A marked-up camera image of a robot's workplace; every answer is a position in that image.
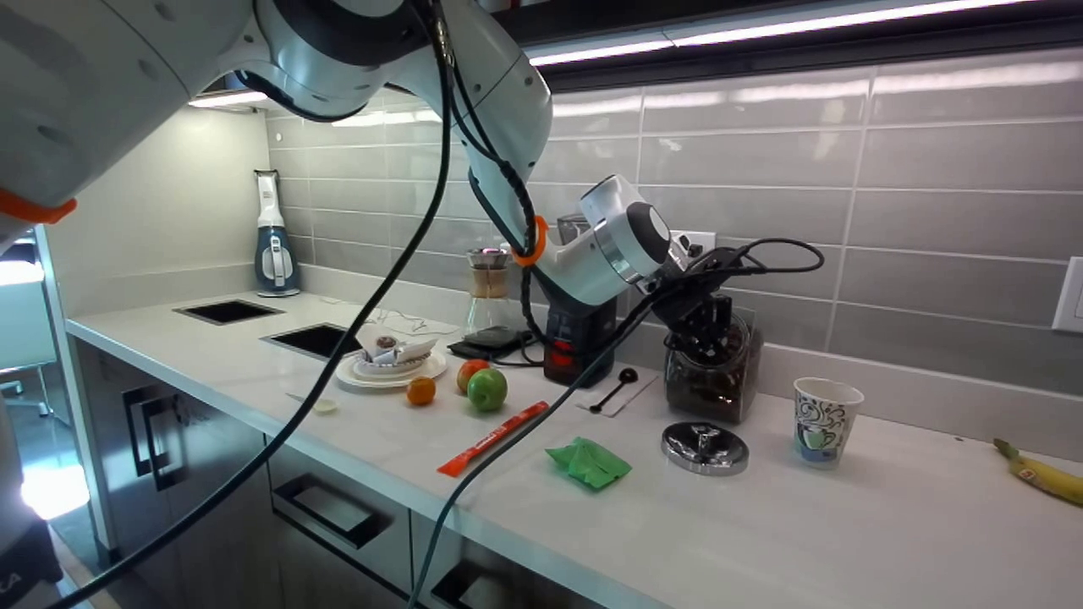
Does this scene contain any grey lower cabinet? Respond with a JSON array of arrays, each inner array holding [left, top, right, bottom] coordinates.
[[66, 336, 637, 609]]

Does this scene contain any patterned bowl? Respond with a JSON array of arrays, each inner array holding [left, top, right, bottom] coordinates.
[[357, 330, 431, 379]]

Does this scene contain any white plastic spoon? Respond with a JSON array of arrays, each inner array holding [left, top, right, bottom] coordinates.
[[285, 388, 343, 421]]

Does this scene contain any green cloth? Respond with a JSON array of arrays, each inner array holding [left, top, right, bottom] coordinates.
[[546, 432, 637, 495]]

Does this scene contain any small orange tangerine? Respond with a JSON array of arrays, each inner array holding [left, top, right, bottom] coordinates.
[[402, 373, 441, 408]]

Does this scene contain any chrome jar lid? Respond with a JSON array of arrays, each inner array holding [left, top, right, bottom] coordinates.
[[660, 417, 752, 477]]

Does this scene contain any yellow banana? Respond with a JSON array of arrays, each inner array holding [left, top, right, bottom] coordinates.
[[991, 432, 1083, 512]]

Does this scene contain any red-orange round fruit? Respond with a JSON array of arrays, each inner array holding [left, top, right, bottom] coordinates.
[[455, 355, 493, 398]]

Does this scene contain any white wall outlet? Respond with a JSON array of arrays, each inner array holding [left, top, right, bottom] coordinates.
[[672, 227, 722, 259], [1048, 254, 1083, 336]]

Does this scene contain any black cabinet handle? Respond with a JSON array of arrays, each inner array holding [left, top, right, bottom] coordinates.
[[123, 386, 190, 491], [272, 469, 393, 552], [435, 557, 513, 609]]

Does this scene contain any white plate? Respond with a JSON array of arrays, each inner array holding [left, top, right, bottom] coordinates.
[[332, 346, 450, 395]]

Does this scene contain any green apple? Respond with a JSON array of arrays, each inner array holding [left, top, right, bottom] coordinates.
[[463, 362, 513, 417]]

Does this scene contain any dark cable across counter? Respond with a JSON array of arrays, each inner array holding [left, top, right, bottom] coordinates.
[[402, 282, 681, 609]]

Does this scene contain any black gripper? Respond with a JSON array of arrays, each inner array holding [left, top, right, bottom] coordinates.
[[656, 254, 747, 360]]

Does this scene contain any under-cabinet light strip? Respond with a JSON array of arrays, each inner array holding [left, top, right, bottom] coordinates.
[[529, 0, 1019, 76]]

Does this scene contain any patterned paper cup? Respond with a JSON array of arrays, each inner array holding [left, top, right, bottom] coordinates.
[[788, 373, 869, 467]]

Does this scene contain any black coffee scale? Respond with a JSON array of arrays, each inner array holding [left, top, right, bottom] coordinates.
[[448, 326, 534, 364]]

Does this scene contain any glass jar of coffee beans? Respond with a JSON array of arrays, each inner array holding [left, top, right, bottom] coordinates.
[[660, 318, 762, 429]]

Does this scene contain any blue white blender base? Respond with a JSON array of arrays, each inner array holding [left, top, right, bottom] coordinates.
[[247, 167, 306, 302]]

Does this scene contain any black coffee grinder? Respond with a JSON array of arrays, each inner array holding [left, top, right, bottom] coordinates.
[[542, 294, 624, 388]]

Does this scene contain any black measuring spoon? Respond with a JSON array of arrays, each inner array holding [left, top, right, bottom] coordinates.
[[586, 364, 645, 417]]

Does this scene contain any red packet strip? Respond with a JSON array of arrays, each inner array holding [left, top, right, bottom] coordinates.
[[437, 398, 552, 480]]

